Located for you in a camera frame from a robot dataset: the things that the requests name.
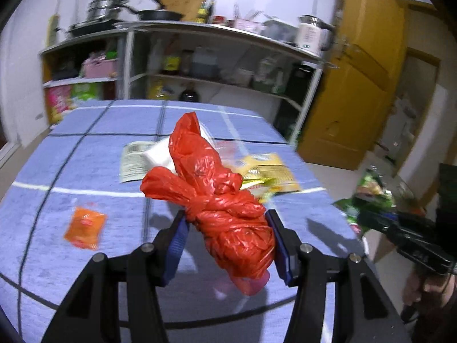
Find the red plastic bag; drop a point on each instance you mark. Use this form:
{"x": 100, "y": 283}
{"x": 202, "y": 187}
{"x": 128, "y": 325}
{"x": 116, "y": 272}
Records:
{"x": 228, "y": 221}

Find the yellow snack packet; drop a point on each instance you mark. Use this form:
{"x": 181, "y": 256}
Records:
{"x": 278, "y": 177}

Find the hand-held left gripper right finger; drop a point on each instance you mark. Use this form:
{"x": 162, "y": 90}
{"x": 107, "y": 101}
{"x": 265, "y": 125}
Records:
{"x": 285, "y": 253}

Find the white metal shelf unit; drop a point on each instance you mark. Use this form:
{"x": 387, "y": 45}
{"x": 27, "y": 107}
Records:
{"x": 214, "y": 30}

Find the dark sauce bottle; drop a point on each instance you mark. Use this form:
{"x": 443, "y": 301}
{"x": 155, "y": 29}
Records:
{"x": 204, "y": 12}

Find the clear plastic container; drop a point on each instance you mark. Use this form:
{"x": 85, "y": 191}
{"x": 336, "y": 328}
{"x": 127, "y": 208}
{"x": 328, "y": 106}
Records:
{"x": 204, "y": 65}

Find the yellow power strip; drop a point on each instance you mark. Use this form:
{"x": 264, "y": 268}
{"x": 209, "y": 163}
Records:
{"x": 53, "y": 30}

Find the pink storage basket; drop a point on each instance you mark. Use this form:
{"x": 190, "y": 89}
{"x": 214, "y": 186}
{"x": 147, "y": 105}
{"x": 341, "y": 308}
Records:
{"x": 100, "y": 68}

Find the black induction cooker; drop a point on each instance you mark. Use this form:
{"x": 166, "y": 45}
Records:
{"x": 89, "y": 28}

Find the pink snack bag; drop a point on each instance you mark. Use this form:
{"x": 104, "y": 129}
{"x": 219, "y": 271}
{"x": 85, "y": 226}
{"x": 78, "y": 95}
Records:
{"x": 59, "y": 103}

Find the green plastic bags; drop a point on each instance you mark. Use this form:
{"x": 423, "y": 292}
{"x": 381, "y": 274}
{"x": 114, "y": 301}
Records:
{"x": 269, "y": 77}

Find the orange snack packet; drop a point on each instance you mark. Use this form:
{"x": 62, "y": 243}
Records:
{"x": 85, "y": 227}

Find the yellow label oil bottle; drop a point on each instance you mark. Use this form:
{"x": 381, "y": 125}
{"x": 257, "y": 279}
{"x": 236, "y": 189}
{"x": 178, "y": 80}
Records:
{"x": 171, "y": 62}

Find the white printed packet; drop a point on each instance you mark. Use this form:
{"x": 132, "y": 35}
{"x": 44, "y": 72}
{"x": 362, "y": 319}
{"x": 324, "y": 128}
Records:
{"x": 134, "y": 160}

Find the green snack packet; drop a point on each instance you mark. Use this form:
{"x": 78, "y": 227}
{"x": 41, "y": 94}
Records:
{"x": 371, "y": 189}

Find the stacked steel pots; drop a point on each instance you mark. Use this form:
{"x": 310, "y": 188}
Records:
{"x": 103, "y": 9}

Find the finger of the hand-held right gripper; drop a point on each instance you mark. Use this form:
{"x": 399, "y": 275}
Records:
{"x": 375, "y": 219}

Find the dark round bottle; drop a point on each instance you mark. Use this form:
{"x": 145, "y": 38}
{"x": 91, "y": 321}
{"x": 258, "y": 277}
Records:
{"x": 188, "y": 94}

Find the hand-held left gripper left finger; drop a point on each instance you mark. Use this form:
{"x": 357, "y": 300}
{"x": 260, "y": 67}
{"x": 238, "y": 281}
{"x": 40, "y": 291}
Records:
{"x": 176, "y": 246}

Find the yellow wooden door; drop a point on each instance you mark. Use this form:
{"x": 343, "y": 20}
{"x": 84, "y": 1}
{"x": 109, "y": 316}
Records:
{"x": 357, "y": 85}

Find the person's right forearm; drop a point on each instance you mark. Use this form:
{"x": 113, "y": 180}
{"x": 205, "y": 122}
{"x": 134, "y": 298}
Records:
{"x": 439, "y": 325}

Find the person's right hand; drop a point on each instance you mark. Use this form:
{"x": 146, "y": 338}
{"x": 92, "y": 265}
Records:
{"x": 432, "y": 287}

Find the white rice cooker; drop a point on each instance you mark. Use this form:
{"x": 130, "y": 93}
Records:
{"x": 310, "y": 35}

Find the black frying pan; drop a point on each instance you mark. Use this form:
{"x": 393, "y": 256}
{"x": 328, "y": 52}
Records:
{"x": 160, "y": 15}

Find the blue checked tablecloth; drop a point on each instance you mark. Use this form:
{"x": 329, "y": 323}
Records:
{"x": 107, "y": 143}

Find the yellow bag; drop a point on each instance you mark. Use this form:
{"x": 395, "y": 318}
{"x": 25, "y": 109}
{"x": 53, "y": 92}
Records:
{"x": 159, "y": 91}

